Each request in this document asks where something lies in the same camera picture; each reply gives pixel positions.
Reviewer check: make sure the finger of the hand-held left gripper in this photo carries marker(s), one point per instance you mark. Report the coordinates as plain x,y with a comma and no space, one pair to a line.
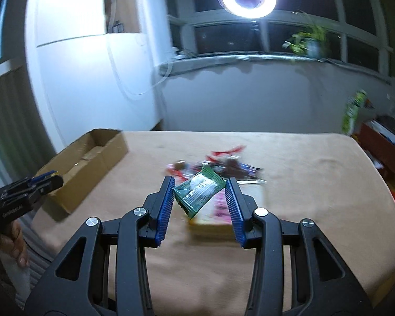
49,187
44,176

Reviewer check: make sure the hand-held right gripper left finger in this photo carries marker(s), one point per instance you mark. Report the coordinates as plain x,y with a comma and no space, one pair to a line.
166,204

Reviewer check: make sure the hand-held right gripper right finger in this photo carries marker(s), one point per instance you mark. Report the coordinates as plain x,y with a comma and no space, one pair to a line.
233,210

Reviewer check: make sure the green snack packet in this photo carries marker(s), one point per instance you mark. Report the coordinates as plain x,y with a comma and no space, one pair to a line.
197,191

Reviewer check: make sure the brown chocolate bar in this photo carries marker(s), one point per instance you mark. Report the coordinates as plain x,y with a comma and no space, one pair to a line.
238,168

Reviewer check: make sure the cardboard box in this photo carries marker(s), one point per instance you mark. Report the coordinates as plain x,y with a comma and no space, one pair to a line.
85,158

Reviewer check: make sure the red clear candy packet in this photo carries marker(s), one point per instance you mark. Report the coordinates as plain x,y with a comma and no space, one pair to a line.
223,153

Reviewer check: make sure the person's left hand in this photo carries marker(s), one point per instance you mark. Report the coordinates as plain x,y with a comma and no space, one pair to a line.
18,243

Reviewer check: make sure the pink white snack packet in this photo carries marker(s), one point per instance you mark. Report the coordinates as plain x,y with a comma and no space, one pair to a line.
217,210

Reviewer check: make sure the dark red candy wrapper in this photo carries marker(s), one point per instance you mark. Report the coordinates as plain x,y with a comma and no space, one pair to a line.
179,169

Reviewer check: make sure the grey striped cloth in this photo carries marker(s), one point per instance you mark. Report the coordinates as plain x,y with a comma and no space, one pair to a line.
42,256

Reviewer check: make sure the tan tablecloth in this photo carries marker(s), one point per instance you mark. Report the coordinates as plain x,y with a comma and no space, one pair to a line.
283,171

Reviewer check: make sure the beige curtain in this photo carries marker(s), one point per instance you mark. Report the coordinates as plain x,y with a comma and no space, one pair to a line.
10,112

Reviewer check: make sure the white cabinet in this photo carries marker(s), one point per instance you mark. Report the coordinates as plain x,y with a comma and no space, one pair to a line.
85,72

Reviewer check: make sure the white power strip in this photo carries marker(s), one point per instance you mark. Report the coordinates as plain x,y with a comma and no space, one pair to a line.
184,52

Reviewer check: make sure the red box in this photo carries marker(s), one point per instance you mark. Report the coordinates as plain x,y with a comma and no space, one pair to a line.
378,148

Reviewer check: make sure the small dark device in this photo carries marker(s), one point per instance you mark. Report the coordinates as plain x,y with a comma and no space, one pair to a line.
117,27

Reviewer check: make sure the potted green plant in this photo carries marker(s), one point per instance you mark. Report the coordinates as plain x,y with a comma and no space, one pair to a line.
311,47

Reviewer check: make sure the window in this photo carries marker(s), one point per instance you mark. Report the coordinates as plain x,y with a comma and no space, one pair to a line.
217,18

